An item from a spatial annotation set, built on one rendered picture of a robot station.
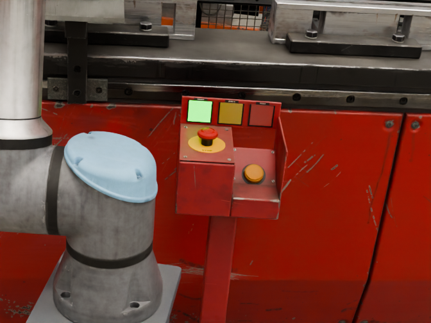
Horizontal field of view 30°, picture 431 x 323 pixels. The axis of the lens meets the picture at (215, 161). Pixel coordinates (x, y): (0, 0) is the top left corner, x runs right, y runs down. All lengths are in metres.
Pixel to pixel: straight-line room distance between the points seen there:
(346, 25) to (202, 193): 0.57
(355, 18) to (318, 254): 0.57
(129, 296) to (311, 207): 0.89
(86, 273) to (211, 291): 0.68
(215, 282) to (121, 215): 0.72
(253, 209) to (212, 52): 0.38
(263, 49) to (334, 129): 0.24
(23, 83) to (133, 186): 0.18
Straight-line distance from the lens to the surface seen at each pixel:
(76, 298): 1.08
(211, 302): 1.73
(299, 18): 1.82
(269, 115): 1.62
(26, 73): 1.01
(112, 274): 1.06
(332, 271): 2.02
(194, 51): 1.74
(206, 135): 1.52
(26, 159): 1.02
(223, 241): 1.64
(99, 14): 1.53
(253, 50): 1.78
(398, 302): 2.16
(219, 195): 1.52
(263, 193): 1.56
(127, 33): 1.73
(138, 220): 1.02
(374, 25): 1.88
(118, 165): 0.99
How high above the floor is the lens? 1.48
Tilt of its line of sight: 28 degrees down
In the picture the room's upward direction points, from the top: 6 degrees clockwise
